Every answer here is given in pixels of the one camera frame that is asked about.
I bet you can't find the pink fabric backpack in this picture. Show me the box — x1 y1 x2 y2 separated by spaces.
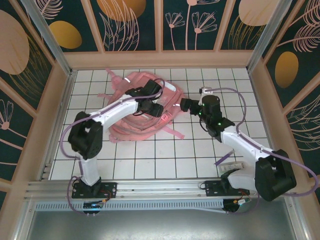
96 67 187 144

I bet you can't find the purple pen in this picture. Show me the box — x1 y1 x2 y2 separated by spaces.
214 149 235 166

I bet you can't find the white small carton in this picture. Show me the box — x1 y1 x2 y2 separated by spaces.
219 161 245 173

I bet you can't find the grey metal sheet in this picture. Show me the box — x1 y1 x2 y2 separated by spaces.
14 197 309 240

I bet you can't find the aluminium mounting rail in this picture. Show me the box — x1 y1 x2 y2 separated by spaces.
24 177 296 200

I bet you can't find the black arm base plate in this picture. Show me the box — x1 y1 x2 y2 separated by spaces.
71 182 118 199
204 180 250 197

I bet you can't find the aluminium side rail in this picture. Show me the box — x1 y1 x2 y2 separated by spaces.
38 71 77 181

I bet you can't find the aluminium frame post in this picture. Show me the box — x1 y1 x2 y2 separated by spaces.
19 0 76 78
246 0 288 73

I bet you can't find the grey slotted cable duct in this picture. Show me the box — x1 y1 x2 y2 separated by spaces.
34 198 226 214

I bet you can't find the purple sleeved cable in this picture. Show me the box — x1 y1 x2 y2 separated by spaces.
61 77 166 216
209 87 320 215

